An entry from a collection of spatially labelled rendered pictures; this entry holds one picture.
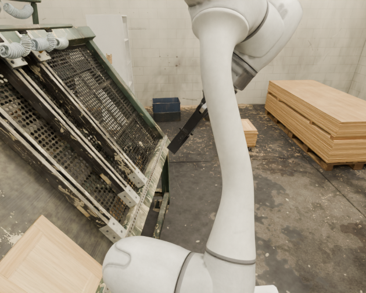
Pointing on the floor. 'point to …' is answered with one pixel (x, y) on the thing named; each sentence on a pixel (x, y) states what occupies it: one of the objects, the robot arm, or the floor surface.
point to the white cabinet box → (114, 42)
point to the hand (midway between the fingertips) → (178, 141)
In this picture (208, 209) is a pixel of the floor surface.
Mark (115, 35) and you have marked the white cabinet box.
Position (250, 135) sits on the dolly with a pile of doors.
